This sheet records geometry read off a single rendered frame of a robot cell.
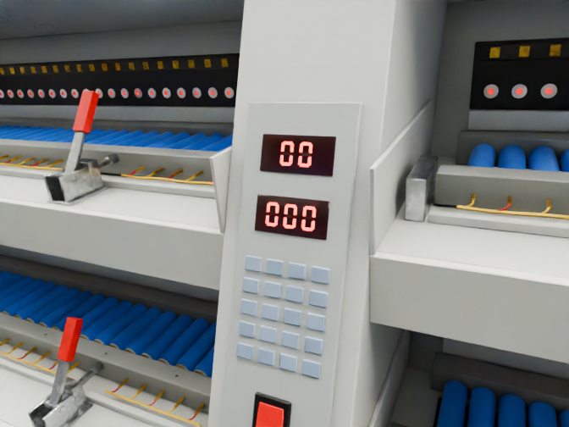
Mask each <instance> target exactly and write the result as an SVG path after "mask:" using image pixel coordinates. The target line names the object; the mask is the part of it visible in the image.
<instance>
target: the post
mask: <svg viewBox="0 0 569 427"><path fill-rule="evenodd" d="M446 9H447V1H446V0H245V4H244V13H243V24H242V34H241V44H240V62H239V73H238V82H237V93H236V102H235V121H234V131H233V141H232V151H231V161H230V171H229V189H228V200H227V209H226V220H225V229H224V248H223V258H222V268H221V278H220V288H219V298H218V317H217V327H216V336H215V347H214V356H213V376H212V385H211V396H210V405H209V415H208V425H207V427H221V418H222V408H223V399H224V380H225V370H226V360H227V351H228V340H229V322H230V312H231V303H232V293H233V283H234V273H235V254H236V245H237V236H238V225H239V216H240V197H241V187H242V178H243V168H244V158H245V149H246V130H247V120H248V110H249V102H277V103H361V104H362V119H361V128H360V136H359V144H358V153H357V161H356V178H355V186H354V195H353V203H352V211H351V227H350V236H349V245H348V253H347V262H346V271H345V286H344V295H343V303H342V312H341V321H340V337H339V345H338V354H337V362H336V370H335V379H334V395H333V404H332V413H331V421H330V427H368V426H369V424H370V421H371V418H372V416H373V412H374V409H375V407H376V404H377V401H378V397H379V395H380V392H381V390H382V387H383V384H384V381H385V378H386V375H387V373H388V370H389V366H390V364H391V361H392V358H393V356H394V353H395V349H396V347H397V344H398V341H399V339H400V336H401V332H402V330H403V329H401V328H396V327H392V326H388V325H384V324H376V323H372V322H370V321H369V256H370V254H369V169H370V168H371V167H372V166H373V164H374V163H375V162H376V161H377V160H378V158H379V157H380V156H381V155H382V154H383V153H384V151H385V150H386V149H387V148H388V147H389V145H390V144H391V143H392V142H393V141H394V140H395V138H396V137H397V136H398V135H399V134H400V133H401V132H402V131H403V130H404V129H405V128H406V127H407V125H408V124H409V123H410V122H411V121H412V120H413V118H414V117H415V116H416V115H417V114H418V112H419V111H420V110H421V109H422V108H423V107H424V105H425V104H426V103H427V102H428V101H429V100H430V99H433V100H434V102H433V118H432V134H431V148H432V140H433V133H434V117H435V109H436V102H437V94H438V86H439V72H440V64H441V55H442V47H443V40H444V32H445V17H446Z"/></svg>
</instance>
